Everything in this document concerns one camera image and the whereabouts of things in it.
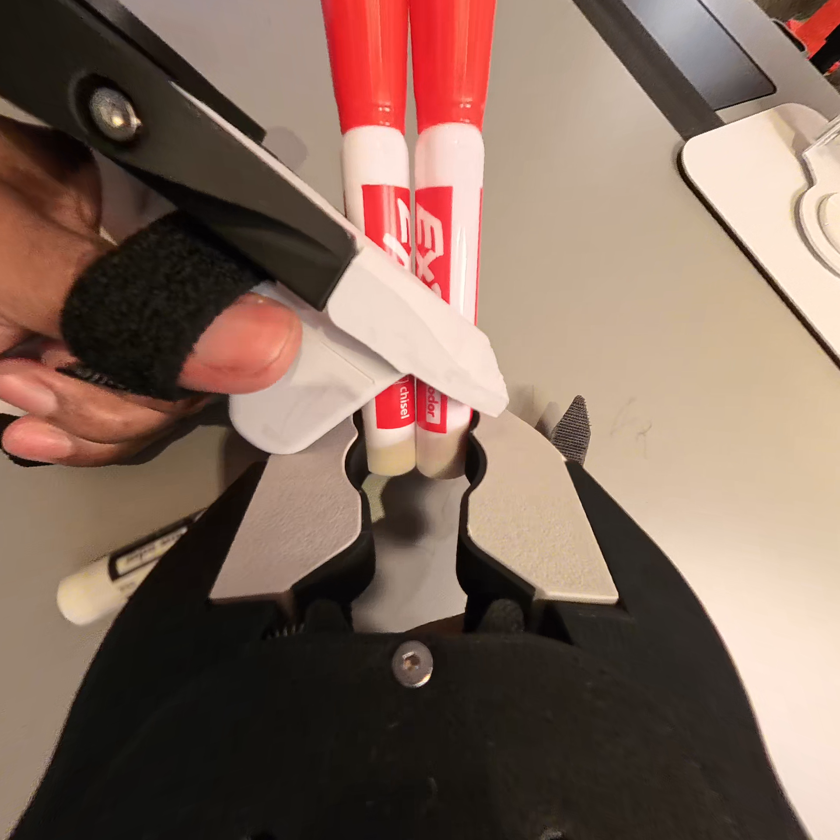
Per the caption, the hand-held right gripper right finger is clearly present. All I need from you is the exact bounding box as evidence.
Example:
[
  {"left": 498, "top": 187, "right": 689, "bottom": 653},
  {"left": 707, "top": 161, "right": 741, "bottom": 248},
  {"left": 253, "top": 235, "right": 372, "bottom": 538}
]
[{"left": 456, "top": 410, "right": 620, "bottom": 628}]

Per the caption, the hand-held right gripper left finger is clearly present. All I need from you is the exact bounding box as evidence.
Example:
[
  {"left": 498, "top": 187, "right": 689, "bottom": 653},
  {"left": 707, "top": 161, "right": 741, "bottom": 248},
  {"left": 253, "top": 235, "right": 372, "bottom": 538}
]
[{"left": 210, "top": 420, "right": 378, "bottom": 624}]

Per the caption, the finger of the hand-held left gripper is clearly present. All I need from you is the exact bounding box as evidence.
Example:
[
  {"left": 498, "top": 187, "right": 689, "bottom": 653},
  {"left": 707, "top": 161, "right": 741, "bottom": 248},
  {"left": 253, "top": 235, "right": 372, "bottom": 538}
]
[
  {"left": 230, "top": 283, "right": 410, "bottom": 456},
  {"left": 0, "top": 0, "right": 510, "bottom": 418}
]

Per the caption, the wide black velcro strap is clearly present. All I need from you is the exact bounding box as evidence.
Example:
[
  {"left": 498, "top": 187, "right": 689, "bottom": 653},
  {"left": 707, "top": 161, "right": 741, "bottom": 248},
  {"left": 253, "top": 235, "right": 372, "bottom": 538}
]
[{"left": 548, "top": 397, "right": 593, "bottom": 468}]

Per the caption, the black dry erase marker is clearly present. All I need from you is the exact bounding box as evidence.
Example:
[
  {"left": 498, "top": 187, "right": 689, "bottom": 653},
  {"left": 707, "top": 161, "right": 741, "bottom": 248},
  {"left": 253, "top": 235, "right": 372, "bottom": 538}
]
[{"left": 57, "top": 510, "right": 214, "bottom": 626}]

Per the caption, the red dry erase marker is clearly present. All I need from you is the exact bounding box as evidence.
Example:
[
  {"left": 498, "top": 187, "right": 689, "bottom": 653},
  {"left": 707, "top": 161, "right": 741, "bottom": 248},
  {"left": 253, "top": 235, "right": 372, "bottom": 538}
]
[
  {"left": 319, "top": 0, "right": 416, "bottom": 476},
  {"left": 410, "top": 0, "right": 501, "bottom": 476}
]

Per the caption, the person's left hand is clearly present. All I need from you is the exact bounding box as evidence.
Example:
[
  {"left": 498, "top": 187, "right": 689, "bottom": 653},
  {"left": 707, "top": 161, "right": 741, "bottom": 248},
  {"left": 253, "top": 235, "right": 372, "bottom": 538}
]
[{"left": 0, "top": 116, "right": 305, "bottom": 468}]

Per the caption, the white stand base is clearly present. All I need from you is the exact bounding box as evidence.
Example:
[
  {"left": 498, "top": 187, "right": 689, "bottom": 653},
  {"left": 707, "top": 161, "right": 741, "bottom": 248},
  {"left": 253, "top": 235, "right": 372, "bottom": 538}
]
[{"left": 680, "top": 103, "right": 840, "bottom": 364}]

